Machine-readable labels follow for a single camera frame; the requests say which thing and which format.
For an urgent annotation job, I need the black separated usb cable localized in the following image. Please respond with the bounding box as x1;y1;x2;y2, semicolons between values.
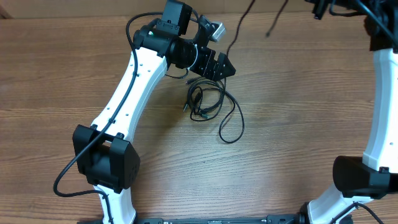
224;0;289;91

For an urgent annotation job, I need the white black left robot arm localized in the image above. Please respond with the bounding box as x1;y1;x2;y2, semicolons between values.
72;1;235;223

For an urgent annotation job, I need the black cable bundle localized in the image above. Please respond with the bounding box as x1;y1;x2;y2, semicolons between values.
182;77;246;144

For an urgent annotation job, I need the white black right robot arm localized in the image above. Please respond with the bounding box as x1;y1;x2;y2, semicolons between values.
295;0;397;223

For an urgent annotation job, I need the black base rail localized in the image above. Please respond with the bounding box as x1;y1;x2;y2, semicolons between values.
133;214;306;224

